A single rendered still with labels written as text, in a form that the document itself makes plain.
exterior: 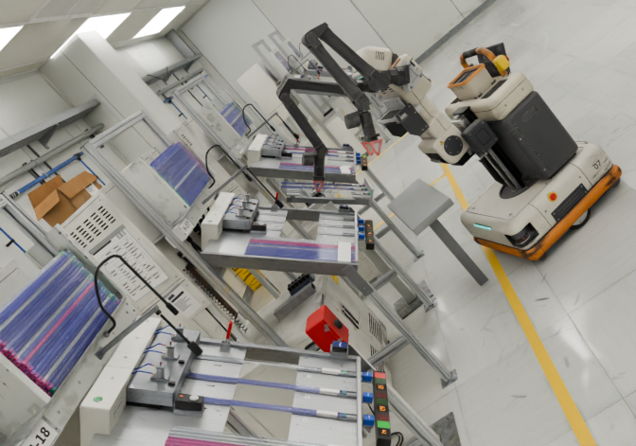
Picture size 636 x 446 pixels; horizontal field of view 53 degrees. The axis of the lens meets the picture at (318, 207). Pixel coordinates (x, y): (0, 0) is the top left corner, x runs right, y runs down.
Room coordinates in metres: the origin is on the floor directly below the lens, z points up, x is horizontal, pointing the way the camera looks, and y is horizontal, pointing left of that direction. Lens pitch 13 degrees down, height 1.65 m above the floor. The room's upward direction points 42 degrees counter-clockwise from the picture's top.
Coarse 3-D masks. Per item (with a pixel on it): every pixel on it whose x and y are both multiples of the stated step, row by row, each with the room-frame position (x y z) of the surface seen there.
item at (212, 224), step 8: (224, 192) 3.51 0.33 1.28; (216, 200) 3.38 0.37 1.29; (224, 200) 3.39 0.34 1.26; (216, 208) 3.25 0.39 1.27; (224, 208) 3.25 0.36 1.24; (208, 216) 3.14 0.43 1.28; (216, 216) 3.14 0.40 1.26; (208, 224) 3.04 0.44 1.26; (216, 224) 3.03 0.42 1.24; (208, 232) 3.05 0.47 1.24; (216, 232) 3.04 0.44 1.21; (208, 240) 3.05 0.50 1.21
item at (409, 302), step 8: (328, 208) 3.63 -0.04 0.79; (336, 208) 3.63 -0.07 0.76; (360, 248) 3.63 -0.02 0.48; (368, 256) 3.63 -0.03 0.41; (376, 256) 3.63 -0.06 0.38; (376, 264) 3.63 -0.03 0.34; (384, 264) 3.63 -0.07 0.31; (384, 272) 3.63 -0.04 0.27; (392, 280) 3.63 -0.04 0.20; (400, 280) 3.63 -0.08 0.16; (424, 280) 3.74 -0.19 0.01; (400, 288) 3.63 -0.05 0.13; (408, 288) 3.63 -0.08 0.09; (424, 288) 3.66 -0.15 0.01; (408, 296) 3.63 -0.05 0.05; (416, 296) 3.64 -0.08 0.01; (400, 304) 3.72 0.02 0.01; (408, 304) 3.64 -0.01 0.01; (416, 304) 3.56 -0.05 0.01; (400, 312) 3.62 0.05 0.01; (408, 312) 3.55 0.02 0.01
